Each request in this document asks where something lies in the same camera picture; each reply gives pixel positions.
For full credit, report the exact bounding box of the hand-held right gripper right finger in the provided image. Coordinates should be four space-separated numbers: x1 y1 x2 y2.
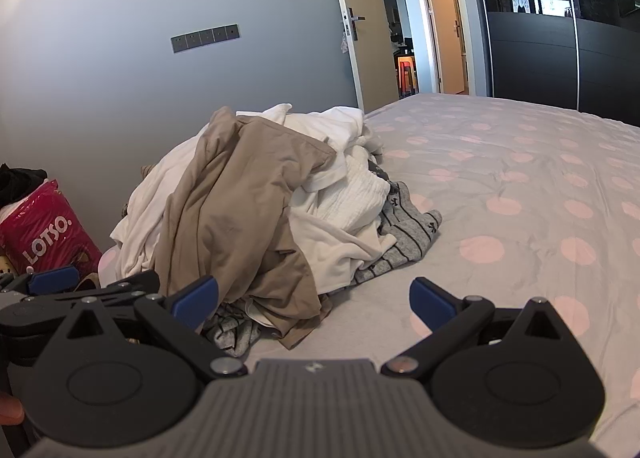
380 277 596 380

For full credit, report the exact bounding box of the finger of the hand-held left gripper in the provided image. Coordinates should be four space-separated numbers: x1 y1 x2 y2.
27 265 161 306

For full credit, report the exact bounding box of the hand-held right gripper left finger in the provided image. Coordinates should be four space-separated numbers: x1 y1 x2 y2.
37 275 248 380

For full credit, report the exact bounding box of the tan long-sleeve shirt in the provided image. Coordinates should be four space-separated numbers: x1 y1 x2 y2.
150 107 338 350

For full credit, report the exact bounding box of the white clothes pile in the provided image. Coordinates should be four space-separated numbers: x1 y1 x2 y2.
110 102 396 296

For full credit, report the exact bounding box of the person's left hand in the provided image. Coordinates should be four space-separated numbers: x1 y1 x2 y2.
0 392 25 427

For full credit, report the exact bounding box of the red plastic bag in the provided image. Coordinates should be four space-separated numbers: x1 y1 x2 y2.
0 179 103 280

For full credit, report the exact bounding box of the grey striped garment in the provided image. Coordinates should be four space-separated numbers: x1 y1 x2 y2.
202 158 443 359

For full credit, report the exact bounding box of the black cloth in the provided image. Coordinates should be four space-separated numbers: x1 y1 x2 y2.
0 163 48 209

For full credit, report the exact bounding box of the white waffle-texture garment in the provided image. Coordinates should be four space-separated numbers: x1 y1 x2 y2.
317 151 392 235

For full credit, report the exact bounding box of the pink dotted bed sheet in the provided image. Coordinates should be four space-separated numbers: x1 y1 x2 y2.
97 92 640 458

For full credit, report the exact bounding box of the red stool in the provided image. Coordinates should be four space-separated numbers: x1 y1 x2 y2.
397 51 418 94

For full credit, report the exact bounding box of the dark sliding wardrobe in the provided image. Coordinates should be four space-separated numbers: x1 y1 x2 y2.
470 0 640 128

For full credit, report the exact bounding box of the grey wall switch panel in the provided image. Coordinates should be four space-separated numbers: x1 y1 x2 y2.
171 24 241 54

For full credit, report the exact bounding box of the metal door handle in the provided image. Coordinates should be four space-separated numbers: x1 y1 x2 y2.
344 8 366 42

